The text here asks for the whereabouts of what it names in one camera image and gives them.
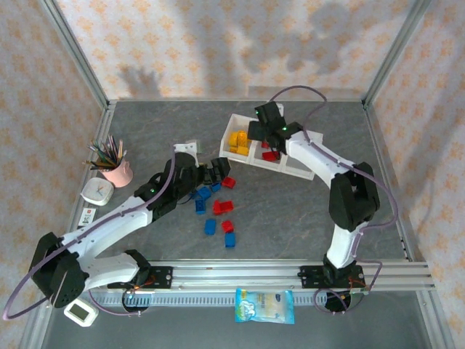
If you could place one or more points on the white square table clock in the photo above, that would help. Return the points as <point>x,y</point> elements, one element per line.
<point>96,191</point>

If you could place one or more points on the white digital timer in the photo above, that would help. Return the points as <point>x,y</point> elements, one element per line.
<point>80,313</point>

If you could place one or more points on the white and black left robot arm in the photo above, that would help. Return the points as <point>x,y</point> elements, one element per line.
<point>109,225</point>

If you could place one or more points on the bundle of coloured pencils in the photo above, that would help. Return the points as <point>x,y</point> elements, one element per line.
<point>107,154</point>

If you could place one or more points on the yellow lego brick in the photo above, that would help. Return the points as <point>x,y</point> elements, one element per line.
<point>232,148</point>
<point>246,145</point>
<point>244,137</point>

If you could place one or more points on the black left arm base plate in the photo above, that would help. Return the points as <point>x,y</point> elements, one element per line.
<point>160,277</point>

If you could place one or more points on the aluminium frame post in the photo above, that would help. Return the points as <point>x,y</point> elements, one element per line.
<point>392,51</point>
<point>72,51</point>

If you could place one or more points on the small white card device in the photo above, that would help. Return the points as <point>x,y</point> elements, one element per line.
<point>87,217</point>

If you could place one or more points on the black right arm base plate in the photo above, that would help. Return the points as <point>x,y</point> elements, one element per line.
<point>310,276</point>

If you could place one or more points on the aluminium table side rail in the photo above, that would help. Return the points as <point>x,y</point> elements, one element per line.
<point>385,163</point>
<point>96,145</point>

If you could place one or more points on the blue snack bag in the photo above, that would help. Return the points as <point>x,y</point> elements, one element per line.
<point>264,305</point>

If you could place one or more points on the pink pencil cup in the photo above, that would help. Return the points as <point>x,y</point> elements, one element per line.
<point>119,174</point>

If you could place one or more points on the aluminium mounting rail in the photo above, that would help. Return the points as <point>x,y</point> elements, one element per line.
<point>254,276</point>

